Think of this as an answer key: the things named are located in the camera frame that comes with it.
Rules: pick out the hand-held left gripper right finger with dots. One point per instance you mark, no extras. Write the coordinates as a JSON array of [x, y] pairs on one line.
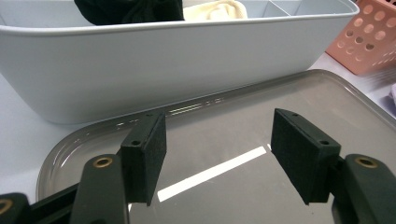
[[305, 155]]

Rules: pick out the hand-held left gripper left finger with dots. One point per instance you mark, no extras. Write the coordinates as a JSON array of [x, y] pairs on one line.
[[141, 161]]

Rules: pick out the white divided organizer box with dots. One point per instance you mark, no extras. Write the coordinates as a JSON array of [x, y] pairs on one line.
[[155, 68]]

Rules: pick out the pink perforated plastic basket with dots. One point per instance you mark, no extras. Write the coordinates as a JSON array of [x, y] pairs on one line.
[[364, 46]]

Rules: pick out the black sock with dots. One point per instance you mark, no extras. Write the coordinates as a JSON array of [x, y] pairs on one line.
[[124, 11]]

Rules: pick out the cream sock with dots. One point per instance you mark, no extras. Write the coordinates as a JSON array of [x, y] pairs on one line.
[[214, 11]]

